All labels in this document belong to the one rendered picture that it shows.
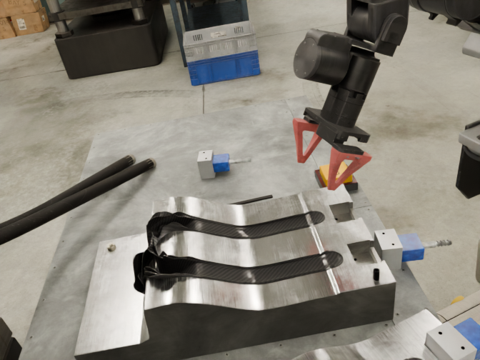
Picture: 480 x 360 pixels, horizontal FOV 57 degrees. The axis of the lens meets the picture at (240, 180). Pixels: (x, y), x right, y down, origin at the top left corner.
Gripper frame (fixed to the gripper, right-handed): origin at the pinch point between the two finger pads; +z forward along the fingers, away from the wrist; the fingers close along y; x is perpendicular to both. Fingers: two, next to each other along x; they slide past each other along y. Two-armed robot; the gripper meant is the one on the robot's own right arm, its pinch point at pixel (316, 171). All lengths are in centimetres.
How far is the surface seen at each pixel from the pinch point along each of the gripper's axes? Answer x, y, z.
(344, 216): 11.4, -1.1, 9.2
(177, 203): -16.8, -13.9, 15.6
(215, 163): 0.5, -37.2, 17.4
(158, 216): -21.1, -10.6, 16.5
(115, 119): 29, -277, 97
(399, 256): 16.0, 10.1, 10.1
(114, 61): 43, -386, 77
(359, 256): 8.0, 9.1, 10.9
